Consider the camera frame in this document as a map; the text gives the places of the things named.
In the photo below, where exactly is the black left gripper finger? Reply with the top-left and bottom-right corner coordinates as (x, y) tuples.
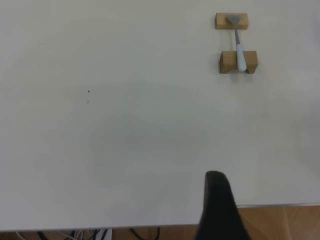
(194, 171), (252, 240)

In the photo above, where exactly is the small grey white spatula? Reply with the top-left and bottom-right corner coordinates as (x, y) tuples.
(225, 15), (248, 73)

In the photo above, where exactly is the arched wooden block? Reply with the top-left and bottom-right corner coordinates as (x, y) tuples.
(219, 50), (258, 75)

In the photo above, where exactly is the plain rectangular wooden block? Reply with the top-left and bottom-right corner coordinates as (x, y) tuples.
(215, 12), (249, 31)

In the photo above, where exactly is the white cable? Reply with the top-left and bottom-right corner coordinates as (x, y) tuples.
(67, 229), (85, 240)

